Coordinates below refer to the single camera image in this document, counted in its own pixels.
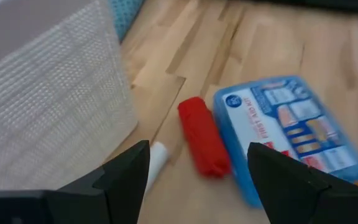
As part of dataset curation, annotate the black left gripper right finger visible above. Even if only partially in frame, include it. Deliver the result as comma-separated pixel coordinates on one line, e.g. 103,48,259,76
247,142,358,224

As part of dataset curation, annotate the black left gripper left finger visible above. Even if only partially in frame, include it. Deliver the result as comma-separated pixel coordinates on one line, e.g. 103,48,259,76
0,139,151,224

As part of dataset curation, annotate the white woven plastic basket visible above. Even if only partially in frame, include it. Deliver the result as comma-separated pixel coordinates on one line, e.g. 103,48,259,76
0,0,139,191

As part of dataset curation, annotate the small white pill bottle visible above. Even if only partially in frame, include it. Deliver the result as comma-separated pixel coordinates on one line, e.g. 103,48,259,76
144,141,170,194

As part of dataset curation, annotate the blue first aid kit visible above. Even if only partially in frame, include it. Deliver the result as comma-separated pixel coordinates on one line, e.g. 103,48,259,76
213,75,358,208

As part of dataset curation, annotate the red bandage roll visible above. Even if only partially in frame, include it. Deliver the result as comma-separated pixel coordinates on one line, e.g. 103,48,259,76
177,96,232,179

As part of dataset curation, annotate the blue patterned cloth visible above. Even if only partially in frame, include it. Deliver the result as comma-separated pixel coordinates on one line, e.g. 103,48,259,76
109,0,145,43

